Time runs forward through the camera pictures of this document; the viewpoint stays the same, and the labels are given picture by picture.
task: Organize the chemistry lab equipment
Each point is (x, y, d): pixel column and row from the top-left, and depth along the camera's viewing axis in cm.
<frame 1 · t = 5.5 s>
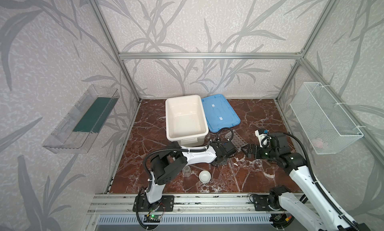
left hand: (223, 157, 89), fingers open
right hand: (248, 144, 80), fingers open
white plastic bin: (186, 122, 107), on the table
blue plastic lid: (219, 114, 113), on the table
white ceramic bowl: (205, 176, 84), on the table

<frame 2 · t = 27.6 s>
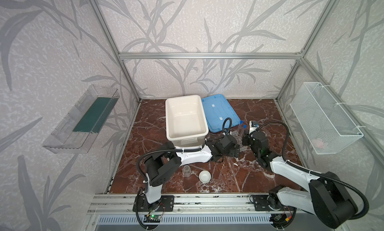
left hand: (235, 145, 86), fingers open
right hand: (246, 126, 88), fingers closed
the named things where they were.

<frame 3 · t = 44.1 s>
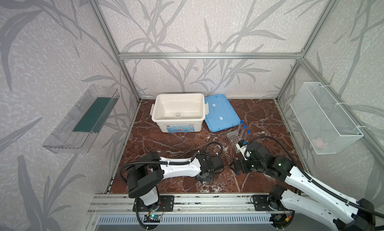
left hand: (209, 174, 82), fingers open
right hand: (235, 158, 78), fingers open
white plastic bin: (191, 106, 106), point 10 cm above the table
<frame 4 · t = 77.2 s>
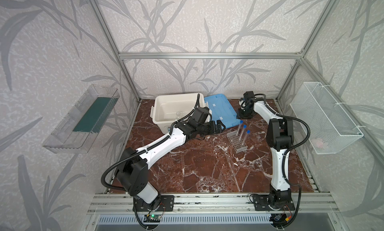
left hand: (222, 125, 78), fingers open
right hand: (240, 112, 106), fingers open
blue-capped test tube 2: (248, 132, 101), point 2 cm above the table
